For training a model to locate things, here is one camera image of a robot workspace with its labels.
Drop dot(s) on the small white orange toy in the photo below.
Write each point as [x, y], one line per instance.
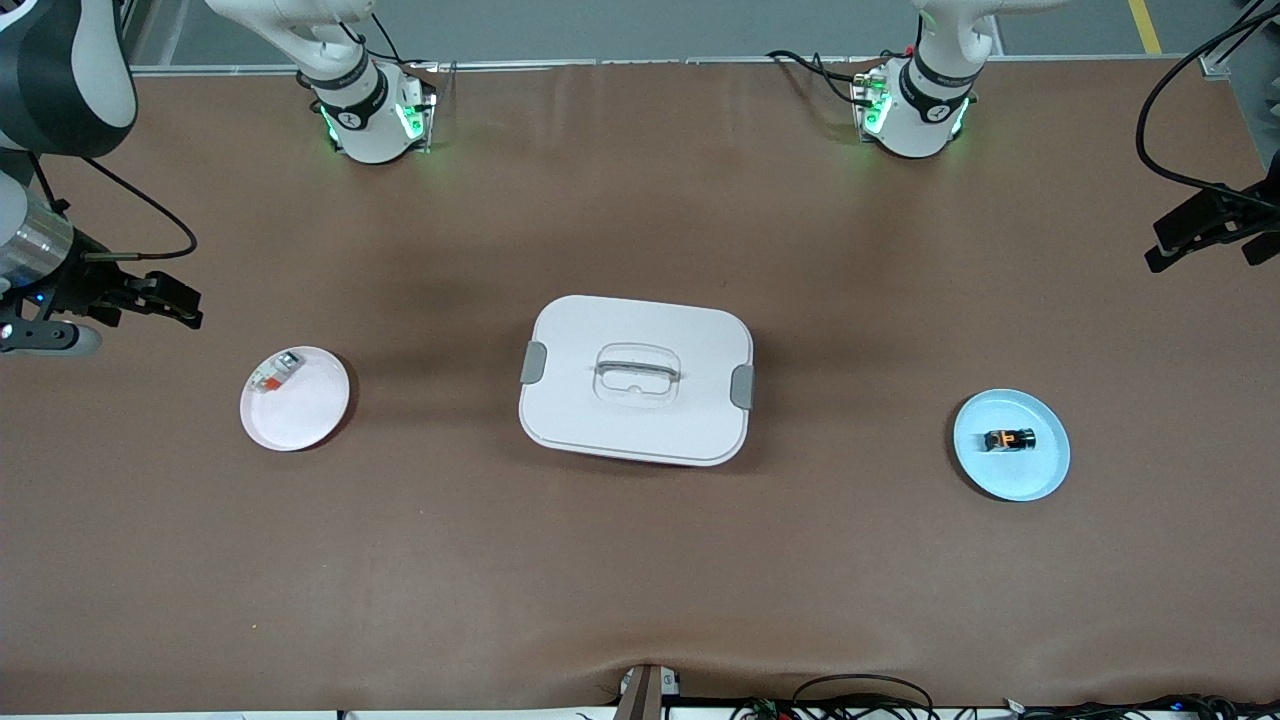
[275, 373]

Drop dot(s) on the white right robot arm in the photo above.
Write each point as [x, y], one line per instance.
[365, 120]

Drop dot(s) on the brown camera mount bracket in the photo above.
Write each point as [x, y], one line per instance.
[645, 695]

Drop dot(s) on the black and orange switch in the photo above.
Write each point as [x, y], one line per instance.
[1010, 440]

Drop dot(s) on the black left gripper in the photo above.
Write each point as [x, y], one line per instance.
[1212, 213]

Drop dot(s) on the light blue round plate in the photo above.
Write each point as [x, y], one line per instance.
[1010, 475]

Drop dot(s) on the pink round plate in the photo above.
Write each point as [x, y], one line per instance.
[295, 428]

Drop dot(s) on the white lidded storage box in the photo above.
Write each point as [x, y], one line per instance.
[640, 420]

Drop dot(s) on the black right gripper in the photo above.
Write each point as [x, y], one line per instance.
[76, 287]

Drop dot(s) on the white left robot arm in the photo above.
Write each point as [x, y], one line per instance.
[915, 120]

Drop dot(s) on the aluminium table edge rail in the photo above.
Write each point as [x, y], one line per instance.
[650, 64]

